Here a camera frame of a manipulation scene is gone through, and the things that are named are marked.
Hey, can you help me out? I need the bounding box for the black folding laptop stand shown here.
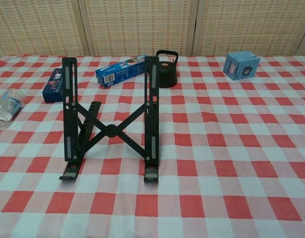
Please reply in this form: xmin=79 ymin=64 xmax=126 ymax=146
xmin=58 ymin=56 xmax=160 ymax=181

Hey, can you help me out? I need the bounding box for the blue Oreo cookie box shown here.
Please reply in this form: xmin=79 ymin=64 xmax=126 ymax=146
xmin=95 ymin=54 xmax=153 ymax=88

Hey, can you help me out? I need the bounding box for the red white checked tablecloth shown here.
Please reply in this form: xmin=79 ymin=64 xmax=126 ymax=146
xmin=0 ymin=54 xmax=305 ymax=238

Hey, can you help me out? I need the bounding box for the light blue cube box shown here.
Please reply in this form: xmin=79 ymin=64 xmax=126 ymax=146
xmin=222 ymin=51 xmax=261 ymax=81

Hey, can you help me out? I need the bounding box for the dark blue rectangular box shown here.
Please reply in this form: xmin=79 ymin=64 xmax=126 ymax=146
xmin=42 ymin=67 xmax=66 ymax=103

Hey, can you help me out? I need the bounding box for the black teapot with handle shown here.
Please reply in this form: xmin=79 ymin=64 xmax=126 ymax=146
xmin=155 ymin=50 xmax=179 ymax=88

